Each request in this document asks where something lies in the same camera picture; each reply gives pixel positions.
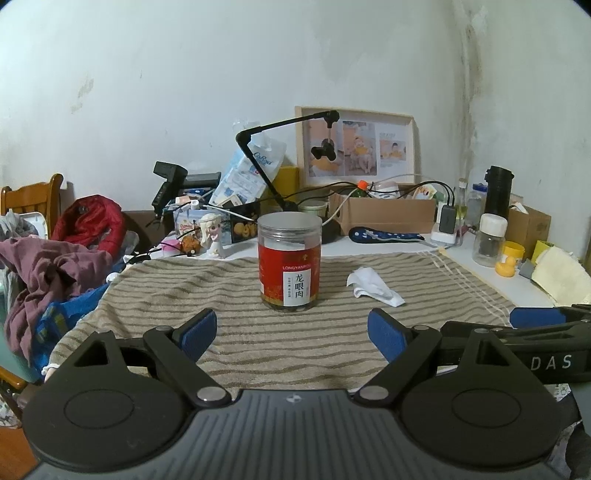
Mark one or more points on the black charger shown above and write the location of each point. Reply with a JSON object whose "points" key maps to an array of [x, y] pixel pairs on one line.
{"points": [[447, 220]]}

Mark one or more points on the blue patterned remote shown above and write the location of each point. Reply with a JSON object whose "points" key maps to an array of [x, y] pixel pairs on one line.
{"points": [[383, 235]]}

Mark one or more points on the wooden chair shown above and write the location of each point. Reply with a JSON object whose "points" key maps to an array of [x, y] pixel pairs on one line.
{"points": [[44, 194]]}

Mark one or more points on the small cardboard box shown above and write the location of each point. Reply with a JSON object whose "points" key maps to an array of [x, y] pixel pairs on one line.
{"points": [[531, 230]]}

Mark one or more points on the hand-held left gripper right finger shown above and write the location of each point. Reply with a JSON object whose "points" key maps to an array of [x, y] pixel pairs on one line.
{"points": [[385, 334]]}

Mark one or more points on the green cup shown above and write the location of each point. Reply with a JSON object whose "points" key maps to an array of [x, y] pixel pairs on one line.
{"points": [[316, 210]]}

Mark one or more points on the striped beige towel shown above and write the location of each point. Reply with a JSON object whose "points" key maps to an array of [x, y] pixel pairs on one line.
{"points": [[277, 341]]}

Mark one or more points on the wooden photo frame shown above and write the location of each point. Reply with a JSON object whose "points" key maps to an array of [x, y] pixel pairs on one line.
{"points": [[360, 147]]}

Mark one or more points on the small brown toy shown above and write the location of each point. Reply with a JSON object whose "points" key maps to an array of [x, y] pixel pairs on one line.
{"points": [[190, 244]]}

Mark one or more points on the purple cloth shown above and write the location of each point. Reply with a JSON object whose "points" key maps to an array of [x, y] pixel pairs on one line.
{"points": [[41, 272]]}

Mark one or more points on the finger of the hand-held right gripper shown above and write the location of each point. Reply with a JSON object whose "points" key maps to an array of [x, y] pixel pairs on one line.
{"points": [[455, 344], [535, 316]]}

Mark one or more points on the bottle with orange cap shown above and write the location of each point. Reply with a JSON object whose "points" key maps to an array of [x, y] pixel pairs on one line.
{"points": [[362, 185]]}

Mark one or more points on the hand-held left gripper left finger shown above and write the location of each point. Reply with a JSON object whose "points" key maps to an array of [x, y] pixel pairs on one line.
{"points": [[199, 333]]}

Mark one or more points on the red jacket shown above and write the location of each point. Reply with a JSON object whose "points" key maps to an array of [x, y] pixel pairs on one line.
{"points": [[92, 221]]}

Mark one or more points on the black thermos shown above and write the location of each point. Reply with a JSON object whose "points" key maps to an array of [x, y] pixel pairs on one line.
{"points": [[499, 194]]}

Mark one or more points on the large cardboard box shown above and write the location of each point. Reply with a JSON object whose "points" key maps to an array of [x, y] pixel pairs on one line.
{"points": [[388, 214]]}

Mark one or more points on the yellow duck toy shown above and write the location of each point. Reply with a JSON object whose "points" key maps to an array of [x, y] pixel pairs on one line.
{"points": [[508, 265]]}

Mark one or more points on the pale yellow cloth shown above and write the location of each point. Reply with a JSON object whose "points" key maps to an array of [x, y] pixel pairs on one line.
{"points": [[563, 277]]}

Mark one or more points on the illustrated blue box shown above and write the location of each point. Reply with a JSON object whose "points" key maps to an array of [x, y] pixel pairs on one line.
{"points": [[187, 226]]}

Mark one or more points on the white tissue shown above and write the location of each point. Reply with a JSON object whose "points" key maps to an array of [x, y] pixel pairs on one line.
{"points": [[369, 282]]}

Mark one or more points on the yellow-green cup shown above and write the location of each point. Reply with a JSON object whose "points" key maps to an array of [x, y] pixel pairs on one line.
{"points": [[542, 251]]}

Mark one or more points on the glass jar with white lid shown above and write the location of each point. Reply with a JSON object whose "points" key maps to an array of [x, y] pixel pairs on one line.
{"points": [[489, 244]]}

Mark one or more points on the clear jar with red label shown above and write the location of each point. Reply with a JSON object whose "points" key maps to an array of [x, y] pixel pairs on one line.
{"points": [[288, 272]]}

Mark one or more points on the black articulated desk stand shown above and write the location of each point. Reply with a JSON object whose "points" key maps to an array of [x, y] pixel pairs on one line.
{"points": [[243, 138]]}

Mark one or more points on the blue cloth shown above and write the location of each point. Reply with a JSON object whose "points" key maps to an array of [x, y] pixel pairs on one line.
{"points": [[60, 323]]}

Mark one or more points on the small grey box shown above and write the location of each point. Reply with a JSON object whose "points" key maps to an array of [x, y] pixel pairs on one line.
{"points": [[527, 268]]}

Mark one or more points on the black handheld device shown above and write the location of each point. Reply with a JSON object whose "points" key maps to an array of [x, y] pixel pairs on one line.
{"points": [[171, 173]]}

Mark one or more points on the pink item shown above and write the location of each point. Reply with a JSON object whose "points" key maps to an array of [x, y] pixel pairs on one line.
{"points": [[171, 248]]}

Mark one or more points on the white and blue plastic pack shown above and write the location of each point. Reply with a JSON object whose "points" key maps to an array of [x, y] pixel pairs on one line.
{"points": [[244, 175]]}

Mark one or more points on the small glass bottle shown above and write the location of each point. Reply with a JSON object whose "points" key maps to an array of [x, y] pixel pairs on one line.
{"points": [[461, 203]]}

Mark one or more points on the clear container with blue lid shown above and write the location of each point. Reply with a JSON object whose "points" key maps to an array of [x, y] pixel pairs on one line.
{"points": [[476, 203]]}

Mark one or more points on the white doll figurine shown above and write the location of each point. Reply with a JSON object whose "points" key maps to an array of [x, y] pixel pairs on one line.
{"points": [[213, 235]]}

